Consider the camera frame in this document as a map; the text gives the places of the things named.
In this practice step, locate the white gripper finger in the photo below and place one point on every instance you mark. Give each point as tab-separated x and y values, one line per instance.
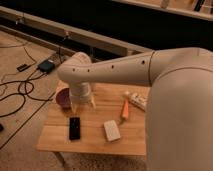
92	104
72	105

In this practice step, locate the black remote control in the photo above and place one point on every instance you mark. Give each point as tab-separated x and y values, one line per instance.
74	128

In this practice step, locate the white sponge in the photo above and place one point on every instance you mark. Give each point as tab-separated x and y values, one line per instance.
111	130

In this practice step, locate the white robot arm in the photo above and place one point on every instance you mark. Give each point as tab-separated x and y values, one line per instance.
179	109

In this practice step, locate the small black device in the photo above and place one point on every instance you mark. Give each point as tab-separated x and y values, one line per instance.
23	67

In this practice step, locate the orange handled tool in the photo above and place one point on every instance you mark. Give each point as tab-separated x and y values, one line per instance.
125	112

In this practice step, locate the black power adapter box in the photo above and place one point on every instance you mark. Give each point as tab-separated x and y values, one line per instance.
46	66

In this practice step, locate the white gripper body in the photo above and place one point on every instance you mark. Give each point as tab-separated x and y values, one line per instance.
80	93

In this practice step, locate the wooden table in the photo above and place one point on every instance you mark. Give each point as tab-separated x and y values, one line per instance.
109	102

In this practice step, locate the purple bowl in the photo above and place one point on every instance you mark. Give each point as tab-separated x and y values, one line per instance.
62	98

